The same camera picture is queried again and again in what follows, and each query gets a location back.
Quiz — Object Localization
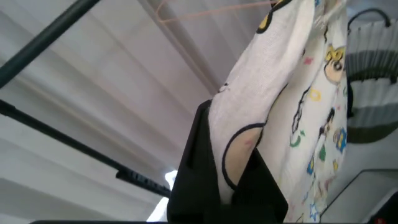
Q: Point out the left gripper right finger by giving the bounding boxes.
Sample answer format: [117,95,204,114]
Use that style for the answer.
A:
[229,147,289,222]

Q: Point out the cream printed shorts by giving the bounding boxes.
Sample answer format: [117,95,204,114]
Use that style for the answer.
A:
[207,0,351,223]

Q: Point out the black clothes rack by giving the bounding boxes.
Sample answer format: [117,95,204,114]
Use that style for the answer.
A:
[0,0,172,198]

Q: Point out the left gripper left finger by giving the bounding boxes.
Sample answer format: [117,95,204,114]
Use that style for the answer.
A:
[167,99,229,222]

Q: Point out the pink clothes hanger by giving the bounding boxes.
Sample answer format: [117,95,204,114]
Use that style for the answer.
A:
[154,0,278,25]

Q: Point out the white laundry basket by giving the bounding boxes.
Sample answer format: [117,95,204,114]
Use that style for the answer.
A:
[346,7,398,144]

